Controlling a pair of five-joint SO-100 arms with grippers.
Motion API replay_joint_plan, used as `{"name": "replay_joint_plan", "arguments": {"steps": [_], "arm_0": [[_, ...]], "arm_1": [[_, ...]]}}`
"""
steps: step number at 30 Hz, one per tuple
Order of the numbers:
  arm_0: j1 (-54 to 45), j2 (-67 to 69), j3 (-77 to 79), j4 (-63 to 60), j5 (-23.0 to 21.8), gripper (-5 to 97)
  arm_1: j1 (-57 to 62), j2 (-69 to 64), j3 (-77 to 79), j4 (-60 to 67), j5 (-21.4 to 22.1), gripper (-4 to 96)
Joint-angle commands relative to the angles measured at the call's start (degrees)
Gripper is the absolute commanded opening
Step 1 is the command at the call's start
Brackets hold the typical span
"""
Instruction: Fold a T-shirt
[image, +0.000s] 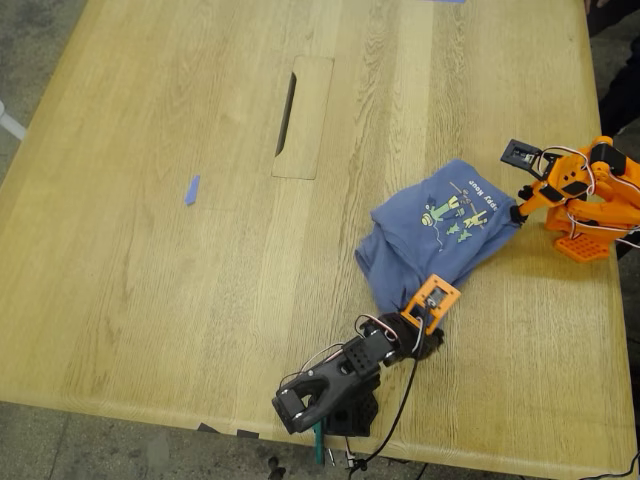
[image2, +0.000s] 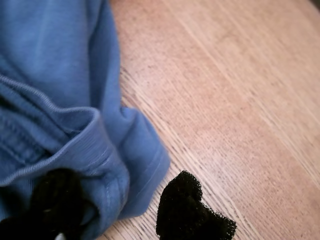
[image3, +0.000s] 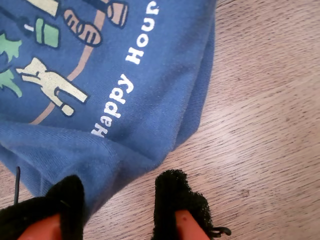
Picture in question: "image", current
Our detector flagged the gripper orange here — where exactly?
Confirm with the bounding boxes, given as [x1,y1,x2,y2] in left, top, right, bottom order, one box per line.
[509,155,594,226]

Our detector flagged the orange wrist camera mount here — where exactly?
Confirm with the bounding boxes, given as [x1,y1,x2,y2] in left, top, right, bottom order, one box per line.
[401,273,462,335]

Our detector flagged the small blue tape piece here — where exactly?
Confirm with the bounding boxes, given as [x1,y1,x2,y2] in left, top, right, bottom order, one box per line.
[183,174,202,207]

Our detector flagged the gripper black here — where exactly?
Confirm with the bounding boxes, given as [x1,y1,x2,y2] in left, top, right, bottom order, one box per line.
[382,312,447,362]

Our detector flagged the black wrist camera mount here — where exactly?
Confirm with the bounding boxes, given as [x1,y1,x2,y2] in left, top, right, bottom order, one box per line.
[500,138,561,181]

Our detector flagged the black floor cable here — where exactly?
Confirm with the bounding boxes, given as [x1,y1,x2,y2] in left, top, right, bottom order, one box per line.
[592,452,640,480]

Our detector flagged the white red servo wires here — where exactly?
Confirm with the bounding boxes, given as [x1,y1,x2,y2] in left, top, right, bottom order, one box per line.
[537,143,640,247]
[278,313,401,394]

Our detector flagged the green table clamp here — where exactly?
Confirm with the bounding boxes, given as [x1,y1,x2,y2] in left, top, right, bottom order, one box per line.
[312,419,329,466]

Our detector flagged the blue printed T-shirt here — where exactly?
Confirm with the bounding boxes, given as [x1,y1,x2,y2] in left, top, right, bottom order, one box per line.
[353,158,525,315]

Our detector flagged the person in dark clothes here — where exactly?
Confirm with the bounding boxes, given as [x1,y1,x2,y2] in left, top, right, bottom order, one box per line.
[583,0,640,139]

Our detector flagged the black camera cable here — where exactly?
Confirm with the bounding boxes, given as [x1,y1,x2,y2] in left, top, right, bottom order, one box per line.
[349,319,426,474]

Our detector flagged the wooden cable hatch with slot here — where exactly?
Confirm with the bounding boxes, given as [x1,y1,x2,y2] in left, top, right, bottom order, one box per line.
[271,54,335,181]

